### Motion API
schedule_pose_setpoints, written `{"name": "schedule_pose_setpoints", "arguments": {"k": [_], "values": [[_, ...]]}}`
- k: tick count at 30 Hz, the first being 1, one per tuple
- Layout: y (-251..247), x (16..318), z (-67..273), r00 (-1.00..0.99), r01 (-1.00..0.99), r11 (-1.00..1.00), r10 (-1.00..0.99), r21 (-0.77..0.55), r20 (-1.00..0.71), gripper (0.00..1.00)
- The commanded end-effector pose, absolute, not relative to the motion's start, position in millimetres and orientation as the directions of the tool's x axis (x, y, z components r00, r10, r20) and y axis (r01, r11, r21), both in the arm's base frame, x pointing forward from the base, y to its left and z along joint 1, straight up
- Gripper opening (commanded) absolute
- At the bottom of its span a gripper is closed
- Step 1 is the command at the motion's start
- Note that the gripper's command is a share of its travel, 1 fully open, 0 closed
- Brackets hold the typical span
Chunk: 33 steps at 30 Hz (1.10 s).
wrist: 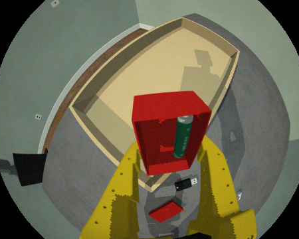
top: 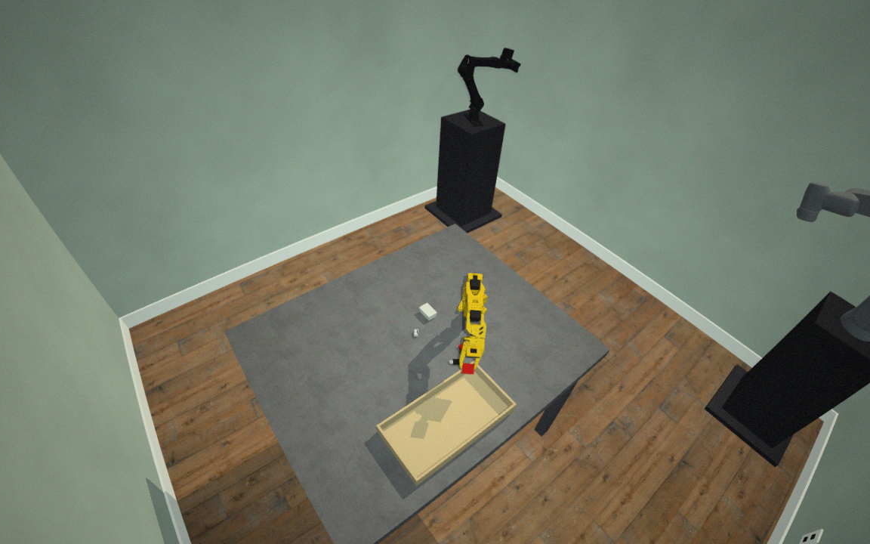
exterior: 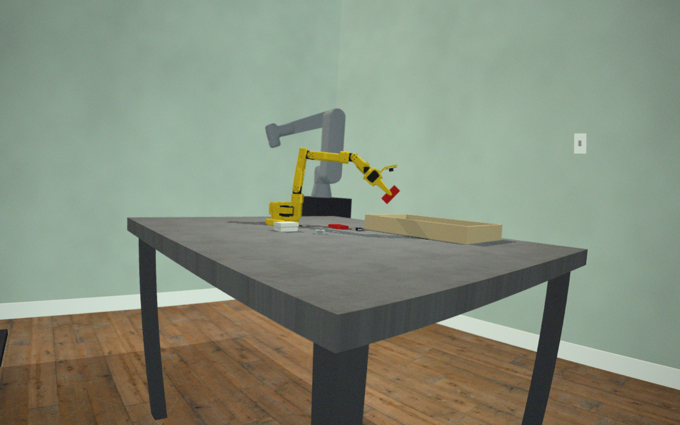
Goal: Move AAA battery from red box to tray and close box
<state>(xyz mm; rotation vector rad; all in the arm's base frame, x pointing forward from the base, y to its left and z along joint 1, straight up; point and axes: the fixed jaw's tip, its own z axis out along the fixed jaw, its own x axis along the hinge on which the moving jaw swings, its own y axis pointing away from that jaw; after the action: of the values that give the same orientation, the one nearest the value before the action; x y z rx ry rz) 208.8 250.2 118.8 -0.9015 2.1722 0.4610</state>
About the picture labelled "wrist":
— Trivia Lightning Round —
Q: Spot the tan shallow tray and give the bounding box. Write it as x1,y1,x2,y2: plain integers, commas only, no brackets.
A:
69,17,240,167

